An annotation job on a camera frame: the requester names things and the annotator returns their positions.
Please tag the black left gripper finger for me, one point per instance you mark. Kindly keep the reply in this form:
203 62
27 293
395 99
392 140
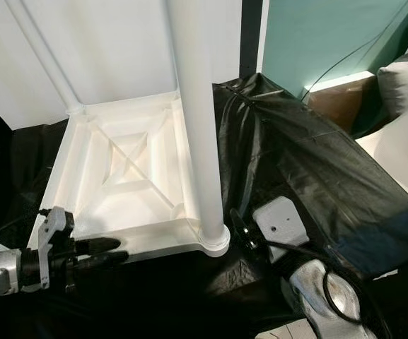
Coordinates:
106 260
99 246

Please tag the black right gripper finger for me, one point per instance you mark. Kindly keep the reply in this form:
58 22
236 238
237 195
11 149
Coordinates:
240 224

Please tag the white plastic table top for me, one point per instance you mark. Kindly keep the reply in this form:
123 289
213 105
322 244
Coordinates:
83 176

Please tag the white tapered table leg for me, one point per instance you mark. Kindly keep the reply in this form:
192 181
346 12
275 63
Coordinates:
44 56
196 106

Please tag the black plastic table cover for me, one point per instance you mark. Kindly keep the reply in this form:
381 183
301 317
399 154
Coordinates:
302 155

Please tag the brown wooden furniture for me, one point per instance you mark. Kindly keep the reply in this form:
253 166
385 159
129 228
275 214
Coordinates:
341 106

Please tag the grey cushion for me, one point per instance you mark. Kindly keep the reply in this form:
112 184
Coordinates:
398 88

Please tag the teal glass panel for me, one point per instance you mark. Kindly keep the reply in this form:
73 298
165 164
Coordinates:
324 28

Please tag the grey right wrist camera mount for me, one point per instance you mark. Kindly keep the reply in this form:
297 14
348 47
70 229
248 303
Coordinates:
281 220

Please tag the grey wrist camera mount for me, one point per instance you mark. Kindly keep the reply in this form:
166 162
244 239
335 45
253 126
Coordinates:
281 220
55 226

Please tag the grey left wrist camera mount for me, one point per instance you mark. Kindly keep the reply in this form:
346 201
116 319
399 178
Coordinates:
55 226

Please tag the black wall pillar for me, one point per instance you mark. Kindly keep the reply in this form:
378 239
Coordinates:
251 35

